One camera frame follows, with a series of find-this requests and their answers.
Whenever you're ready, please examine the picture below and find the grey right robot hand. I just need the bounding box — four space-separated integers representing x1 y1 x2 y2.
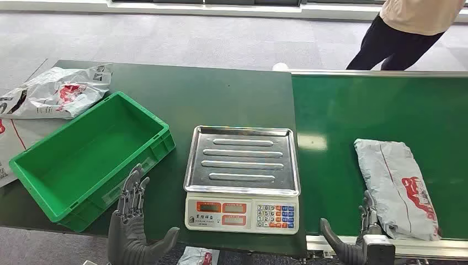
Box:
320 190 383 265

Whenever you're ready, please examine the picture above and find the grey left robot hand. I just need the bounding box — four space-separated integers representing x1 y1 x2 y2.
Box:
107 163 180 265

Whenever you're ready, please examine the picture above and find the grey mailer package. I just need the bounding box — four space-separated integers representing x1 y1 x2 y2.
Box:
353 138 442 242

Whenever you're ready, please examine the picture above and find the small white red-print package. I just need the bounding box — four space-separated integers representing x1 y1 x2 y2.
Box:
177 246 220 265

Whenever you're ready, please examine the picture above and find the green plastic basket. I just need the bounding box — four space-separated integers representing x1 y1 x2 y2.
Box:
8 91 177 234

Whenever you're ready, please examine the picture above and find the white electronic scale, steel tray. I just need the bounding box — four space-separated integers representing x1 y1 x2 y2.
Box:
183 125 301 236

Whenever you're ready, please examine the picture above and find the green conveyor belt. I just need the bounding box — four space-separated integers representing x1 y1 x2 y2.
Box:
291 75 468 237

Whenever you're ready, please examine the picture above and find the crumpled white mailer bag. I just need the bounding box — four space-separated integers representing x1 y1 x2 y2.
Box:
0 63 113 120

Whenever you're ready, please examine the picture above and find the person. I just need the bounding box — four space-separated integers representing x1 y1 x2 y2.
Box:
345 0 467 71

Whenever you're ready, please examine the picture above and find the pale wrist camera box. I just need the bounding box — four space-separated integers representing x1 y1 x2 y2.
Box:
361 234 396 265

